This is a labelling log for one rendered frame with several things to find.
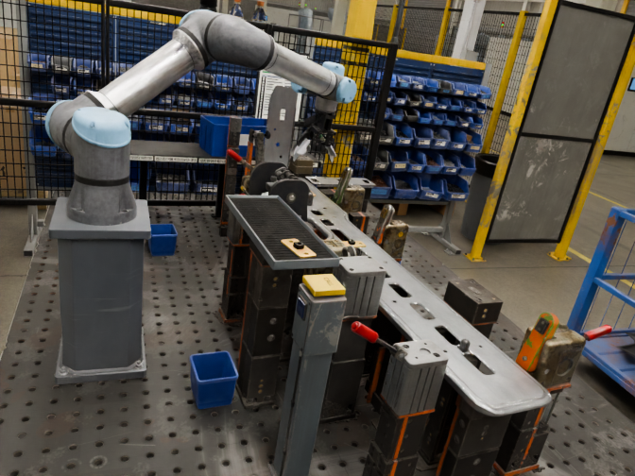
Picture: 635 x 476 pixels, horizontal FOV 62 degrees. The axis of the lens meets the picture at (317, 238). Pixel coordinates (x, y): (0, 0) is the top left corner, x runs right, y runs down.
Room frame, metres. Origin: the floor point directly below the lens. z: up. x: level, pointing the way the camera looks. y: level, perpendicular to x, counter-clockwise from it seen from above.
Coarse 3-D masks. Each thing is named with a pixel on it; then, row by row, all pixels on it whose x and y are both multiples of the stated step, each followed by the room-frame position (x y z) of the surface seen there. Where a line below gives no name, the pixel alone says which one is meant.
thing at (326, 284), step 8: (304, 280) 0.84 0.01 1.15; (312, 280) 0.83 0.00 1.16; (320, 280) 0.84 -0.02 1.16; (328, 280) 0.84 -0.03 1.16; (336, 280) 0.85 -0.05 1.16; (312, 288) 0.81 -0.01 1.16; (320, 288) 0.81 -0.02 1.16; (328, 288) 0.82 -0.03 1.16; (336, 288) 0.82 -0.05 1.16; (344, 288) 0.83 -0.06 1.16; (320, 296) 0.80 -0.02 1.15
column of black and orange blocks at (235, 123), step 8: (232, 120) 2.02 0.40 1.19; (240, 120) 2.03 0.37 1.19; (232, 128) 2.02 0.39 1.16; (240, 128) 2.03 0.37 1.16; (232, 136) 2.02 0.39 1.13; (232, 144) 2.02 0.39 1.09; (232, 160) 2.03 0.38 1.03; (232, 168) 2.03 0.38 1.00; (232, 176) 2.04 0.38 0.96; (224, 184) 2.04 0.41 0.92; (232, 184) 2.03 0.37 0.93; (224, 192) 2.03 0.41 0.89; (232, 192) 2.03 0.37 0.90; (224, 200) 2.04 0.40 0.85; (224, 208) 2.02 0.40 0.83; (224, 216) 2.02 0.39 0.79; (224, 224) 2.04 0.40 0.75; (224, 232) 2.02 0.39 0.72
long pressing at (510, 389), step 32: (320, 192) 1.91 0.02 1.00; (320, 224) 1.55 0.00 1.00; (352, 224) 1.61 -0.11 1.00; (384, 256) 1.38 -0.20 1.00; (384, 288) 1.18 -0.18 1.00; (416, 288) 1.21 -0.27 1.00; (416, 320) 1.04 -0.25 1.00; (448, 320) 1.07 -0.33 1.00; (448, 352) 0.93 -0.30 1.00; (480, 352) 0.95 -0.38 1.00; (480, 384) 0.84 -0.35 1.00; (512, 384) 0.85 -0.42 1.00
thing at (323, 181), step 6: (312, 180) 2.03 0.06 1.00; (318, 180) 2.05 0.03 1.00; (324, 180) 2.06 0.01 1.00; (330, 180) 2.07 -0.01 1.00; (336, 180) 2.09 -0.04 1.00; (354, 180) 2.14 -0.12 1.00; (360, 180) 2.15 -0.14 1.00; (318, 186) 2.00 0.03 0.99; (324, 186) 2.01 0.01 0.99; (330, 186) 2.02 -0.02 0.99; (336, 186) 2.04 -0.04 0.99; (366, 186) 2.10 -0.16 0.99; (372, 186) 2.11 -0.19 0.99
